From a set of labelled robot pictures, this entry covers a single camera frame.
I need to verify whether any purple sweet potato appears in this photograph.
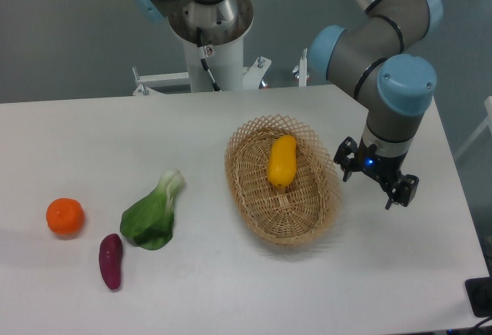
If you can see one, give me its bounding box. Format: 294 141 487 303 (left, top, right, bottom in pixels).
98 234 123 290

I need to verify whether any woven wicker basket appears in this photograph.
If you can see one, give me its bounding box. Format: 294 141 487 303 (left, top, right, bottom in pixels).
224 114 341 247

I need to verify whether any black device at table edge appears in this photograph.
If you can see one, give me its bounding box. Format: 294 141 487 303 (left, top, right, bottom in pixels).
464 277 491 318

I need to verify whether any white metal frame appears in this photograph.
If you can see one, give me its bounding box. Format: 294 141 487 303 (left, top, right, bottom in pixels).
454 96 491 162

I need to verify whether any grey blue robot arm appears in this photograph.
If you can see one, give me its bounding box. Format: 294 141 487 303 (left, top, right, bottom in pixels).
135 0 443 206

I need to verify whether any green bok choy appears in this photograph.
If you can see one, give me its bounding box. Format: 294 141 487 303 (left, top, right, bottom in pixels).
120 169 185 250

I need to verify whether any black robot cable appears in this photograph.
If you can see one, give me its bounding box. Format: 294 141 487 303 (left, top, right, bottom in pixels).
195 27 223 92

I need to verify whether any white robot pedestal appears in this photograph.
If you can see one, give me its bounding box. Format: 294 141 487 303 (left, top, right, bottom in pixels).
131 0 312 96

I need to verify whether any orange tangerine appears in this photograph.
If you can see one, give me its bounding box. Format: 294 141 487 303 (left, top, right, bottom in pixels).
45 197 85 235

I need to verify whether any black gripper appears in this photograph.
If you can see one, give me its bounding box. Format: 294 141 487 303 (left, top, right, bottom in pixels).
334 137 419 210

